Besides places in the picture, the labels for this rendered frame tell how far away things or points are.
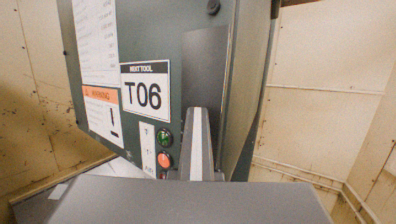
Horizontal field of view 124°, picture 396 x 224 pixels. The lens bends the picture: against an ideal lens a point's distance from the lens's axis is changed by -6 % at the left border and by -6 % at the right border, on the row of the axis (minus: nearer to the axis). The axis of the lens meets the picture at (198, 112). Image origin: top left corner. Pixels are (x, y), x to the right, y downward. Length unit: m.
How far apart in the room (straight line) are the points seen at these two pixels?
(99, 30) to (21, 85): 1.12
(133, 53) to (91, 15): 0.13
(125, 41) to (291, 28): 1.13
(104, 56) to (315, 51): 1.17
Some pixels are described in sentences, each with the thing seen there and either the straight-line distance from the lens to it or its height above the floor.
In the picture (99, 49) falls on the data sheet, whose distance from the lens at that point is 0.27.
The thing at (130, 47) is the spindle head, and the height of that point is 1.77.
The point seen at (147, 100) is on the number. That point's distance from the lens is 0.17.
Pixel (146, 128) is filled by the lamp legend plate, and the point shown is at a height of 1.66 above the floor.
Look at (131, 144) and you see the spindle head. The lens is 0.23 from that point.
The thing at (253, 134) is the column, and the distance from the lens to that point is 0.83.
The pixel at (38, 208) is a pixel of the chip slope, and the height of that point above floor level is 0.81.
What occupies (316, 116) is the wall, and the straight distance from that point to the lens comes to 1.20.
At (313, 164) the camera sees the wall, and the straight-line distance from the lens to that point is 1.34.
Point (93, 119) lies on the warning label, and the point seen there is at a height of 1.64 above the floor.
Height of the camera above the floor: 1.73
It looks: 14 degrees down
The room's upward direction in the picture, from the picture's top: 3 degrees clockwise
